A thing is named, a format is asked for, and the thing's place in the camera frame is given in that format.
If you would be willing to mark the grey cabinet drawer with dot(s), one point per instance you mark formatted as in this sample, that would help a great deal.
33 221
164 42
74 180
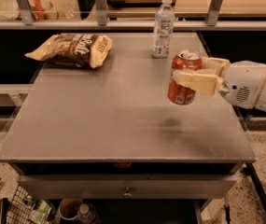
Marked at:
113 186

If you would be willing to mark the paper cup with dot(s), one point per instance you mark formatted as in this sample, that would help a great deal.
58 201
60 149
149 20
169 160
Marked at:
68 211

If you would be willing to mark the small bottle below table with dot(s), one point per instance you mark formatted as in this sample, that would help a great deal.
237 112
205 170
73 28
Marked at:
86 214

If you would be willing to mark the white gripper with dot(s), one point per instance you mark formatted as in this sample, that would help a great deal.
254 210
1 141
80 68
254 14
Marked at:
244 83

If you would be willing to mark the orange white bag on shelf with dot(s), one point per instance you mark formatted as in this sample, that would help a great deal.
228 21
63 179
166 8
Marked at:
43 10

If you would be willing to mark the wire basket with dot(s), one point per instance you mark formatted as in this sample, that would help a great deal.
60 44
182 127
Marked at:
23 208

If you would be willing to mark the orange soda can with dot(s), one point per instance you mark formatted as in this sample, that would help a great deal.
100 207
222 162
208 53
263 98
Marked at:
183 60

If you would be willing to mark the metal drawer knob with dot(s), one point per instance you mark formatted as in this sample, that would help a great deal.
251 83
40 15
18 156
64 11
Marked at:
127 194

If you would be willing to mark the brown yellow chip bag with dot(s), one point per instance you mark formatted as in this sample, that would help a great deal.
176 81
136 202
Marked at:
77 50

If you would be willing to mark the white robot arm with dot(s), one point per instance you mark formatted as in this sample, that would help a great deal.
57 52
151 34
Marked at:
242 83

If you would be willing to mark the clear plastic water bottle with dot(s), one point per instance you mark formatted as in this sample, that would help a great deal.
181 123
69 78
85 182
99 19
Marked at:
163 28

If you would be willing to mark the red object inside drawer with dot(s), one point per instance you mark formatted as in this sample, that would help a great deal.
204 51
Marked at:
122 165

